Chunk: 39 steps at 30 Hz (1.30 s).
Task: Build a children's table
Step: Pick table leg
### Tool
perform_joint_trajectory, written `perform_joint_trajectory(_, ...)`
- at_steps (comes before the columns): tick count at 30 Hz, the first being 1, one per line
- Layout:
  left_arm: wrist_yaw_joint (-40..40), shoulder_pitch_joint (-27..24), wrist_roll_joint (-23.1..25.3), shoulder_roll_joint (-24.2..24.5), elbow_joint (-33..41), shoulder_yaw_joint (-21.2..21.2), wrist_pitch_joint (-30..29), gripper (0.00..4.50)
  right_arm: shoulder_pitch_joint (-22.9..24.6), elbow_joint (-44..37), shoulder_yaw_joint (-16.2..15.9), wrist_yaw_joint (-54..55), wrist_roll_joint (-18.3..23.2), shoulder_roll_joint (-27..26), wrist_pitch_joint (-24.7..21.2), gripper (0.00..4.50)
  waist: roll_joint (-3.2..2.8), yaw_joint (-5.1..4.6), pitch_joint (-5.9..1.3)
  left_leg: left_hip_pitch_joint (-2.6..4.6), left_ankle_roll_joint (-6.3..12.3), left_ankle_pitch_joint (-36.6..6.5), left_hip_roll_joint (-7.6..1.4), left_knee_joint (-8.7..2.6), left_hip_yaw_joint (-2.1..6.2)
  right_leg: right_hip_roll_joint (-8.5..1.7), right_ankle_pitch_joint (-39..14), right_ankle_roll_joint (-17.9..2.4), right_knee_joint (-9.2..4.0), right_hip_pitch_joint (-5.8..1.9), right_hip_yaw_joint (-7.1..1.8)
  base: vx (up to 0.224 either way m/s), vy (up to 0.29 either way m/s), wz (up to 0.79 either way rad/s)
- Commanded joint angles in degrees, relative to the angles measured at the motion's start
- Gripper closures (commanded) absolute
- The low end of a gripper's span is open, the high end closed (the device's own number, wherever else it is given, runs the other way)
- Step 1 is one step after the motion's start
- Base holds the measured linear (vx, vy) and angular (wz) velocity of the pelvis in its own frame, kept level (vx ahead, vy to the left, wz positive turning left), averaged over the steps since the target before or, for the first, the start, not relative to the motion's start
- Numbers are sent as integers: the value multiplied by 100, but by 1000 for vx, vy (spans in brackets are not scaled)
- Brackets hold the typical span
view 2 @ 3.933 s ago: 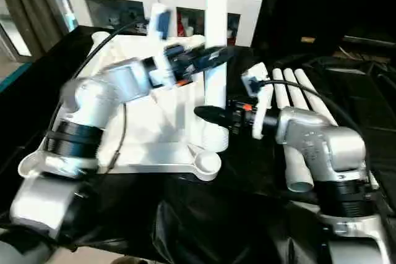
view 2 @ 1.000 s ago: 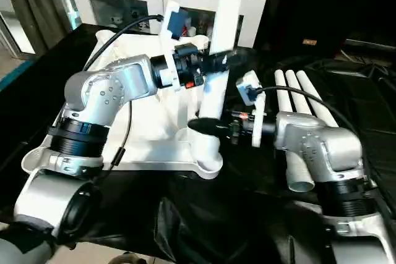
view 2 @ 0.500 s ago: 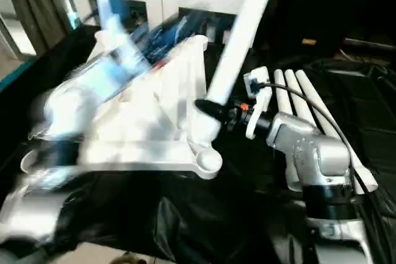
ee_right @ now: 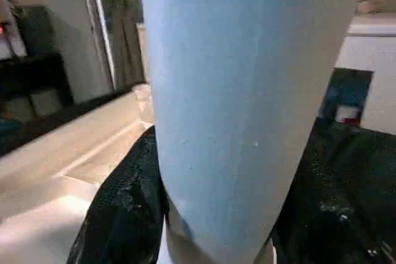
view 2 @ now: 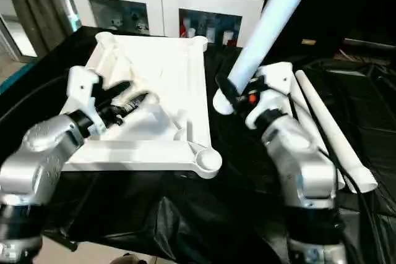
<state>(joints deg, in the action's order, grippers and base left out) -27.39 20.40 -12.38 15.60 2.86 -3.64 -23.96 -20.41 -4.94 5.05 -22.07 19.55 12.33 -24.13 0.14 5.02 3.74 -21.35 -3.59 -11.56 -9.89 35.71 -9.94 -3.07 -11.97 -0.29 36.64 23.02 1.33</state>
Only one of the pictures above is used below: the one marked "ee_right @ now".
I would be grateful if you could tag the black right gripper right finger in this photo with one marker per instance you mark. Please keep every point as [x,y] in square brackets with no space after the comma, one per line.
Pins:
[325,230]

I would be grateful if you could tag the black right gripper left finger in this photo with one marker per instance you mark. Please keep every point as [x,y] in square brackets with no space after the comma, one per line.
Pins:
[123,214]

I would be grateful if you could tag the white plastic table top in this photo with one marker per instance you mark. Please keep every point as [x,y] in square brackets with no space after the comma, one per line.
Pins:
[62,183]

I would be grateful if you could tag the white plastic table leg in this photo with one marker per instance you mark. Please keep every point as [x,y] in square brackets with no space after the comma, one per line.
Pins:
[247,91]

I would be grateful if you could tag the black work mat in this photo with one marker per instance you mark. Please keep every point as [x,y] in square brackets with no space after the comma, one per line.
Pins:
[380,149]

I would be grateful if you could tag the white red mug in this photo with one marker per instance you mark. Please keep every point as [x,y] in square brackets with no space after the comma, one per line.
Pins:
[348,114]

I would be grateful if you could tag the black shelf unit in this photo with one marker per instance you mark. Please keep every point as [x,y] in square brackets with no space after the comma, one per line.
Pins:
[37,60]

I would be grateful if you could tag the white glass-door cabinet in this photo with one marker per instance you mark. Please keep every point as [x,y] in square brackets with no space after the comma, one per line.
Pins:
[371,53]

